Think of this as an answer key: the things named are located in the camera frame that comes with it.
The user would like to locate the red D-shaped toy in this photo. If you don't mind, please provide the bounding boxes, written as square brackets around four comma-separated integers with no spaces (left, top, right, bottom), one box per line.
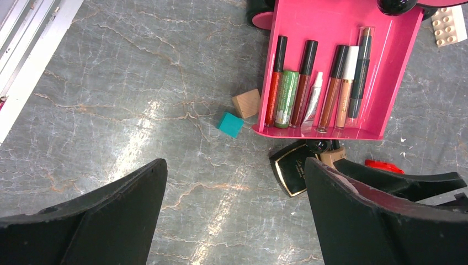
[365,159,405,174]

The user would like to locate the small red lipstick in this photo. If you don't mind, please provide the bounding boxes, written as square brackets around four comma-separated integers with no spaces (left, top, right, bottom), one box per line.
[290,40,318,128]

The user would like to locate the teal cube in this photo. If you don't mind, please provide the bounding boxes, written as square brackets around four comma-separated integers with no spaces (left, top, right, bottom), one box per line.
[216,112,244,138]

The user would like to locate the pink white lip gloss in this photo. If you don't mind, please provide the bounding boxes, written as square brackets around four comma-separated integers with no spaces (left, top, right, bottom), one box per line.
[335,46,360,129]

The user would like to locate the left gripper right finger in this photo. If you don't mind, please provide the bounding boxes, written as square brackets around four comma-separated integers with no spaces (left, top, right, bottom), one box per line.
[305,157,467,264]

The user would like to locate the black pink drawer organizer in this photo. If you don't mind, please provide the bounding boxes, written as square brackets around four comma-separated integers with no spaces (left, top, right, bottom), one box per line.
[261,1,467,155]

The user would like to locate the foundation bottle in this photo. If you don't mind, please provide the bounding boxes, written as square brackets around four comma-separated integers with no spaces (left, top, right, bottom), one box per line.
[319,146,347,169]

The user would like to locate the dark eyeliner pencil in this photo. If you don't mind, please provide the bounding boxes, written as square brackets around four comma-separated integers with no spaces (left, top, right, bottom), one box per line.
[347,26,374,120]

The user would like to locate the silver tweezers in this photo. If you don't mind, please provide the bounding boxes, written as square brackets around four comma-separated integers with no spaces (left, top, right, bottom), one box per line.
[301,72,323,131]

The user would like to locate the wooden cube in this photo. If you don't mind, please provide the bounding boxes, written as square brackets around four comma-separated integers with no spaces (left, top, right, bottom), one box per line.
[231,89,260,119]

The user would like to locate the green lip balm tube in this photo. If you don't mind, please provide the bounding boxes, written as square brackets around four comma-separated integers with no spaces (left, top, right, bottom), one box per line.
[274,70,300,129]

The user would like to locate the black compact case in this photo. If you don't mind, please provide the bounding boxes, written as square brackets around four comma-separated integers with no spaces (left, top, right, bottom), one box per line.
[269,140,317,197]

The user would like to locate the white lego brick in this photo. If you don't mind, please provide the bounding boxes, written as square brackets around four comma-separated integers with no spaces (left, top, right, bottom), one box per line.
[431,5,467,47]

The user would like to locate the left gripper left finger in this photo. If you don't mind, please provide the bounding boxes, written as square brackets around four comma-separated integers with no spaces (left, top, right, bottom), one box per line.
[1,158,168,264]

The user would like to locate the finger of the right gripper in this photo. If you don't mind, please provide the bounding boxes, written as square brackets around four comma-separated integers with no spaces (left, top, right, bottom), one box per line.
[333,159,467,202]

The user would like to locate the red lipstick tube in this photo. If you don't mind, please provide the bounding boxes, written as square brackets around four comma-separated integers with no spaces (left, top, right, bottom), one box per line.
[265,35,288,126]

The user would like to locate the brown lip gloss tube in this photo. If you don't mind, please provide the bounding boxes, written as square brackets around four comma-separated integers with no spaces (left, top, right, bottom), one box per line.
[317,45,349,133]

